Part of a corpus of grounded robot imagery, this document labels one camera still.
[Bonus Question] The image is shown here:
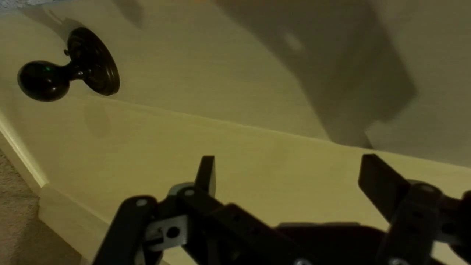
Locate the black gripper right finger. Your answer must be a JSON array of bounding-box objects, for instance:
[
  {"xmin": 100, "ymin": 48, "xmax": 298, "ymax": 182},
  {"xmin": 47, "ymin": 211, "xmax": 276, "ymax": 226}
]
[{"xmin": 357, "ymin": 154, "xmax": 440, "ymax": 220}]

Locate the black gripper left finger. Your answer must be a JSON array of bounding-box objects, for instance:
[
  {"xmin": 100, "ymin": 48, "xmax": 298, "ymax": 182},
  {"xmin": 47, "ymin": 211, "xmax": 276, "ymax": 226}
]
[{"xmin": 167, "ymin": 156, "xmax": 216, "ymax": 195}]

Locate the white panel door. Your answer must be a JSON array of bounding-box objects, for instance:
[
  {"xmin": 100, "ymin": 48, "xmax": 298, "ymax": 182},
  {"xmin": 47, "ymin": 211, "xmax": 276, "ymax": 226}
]
[{"xmin": 0, "ymin": 0, "xmax": 471, "ymax": 256}]

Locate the black round door knob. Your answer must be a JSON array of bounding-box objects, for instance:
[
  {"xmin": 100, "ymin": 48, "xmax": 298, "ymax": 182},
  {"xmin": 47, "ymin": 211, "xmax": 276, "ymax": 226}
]
[{"xmin": 17, "ymin": 26, "xmax": 120, "ymax": 101}]

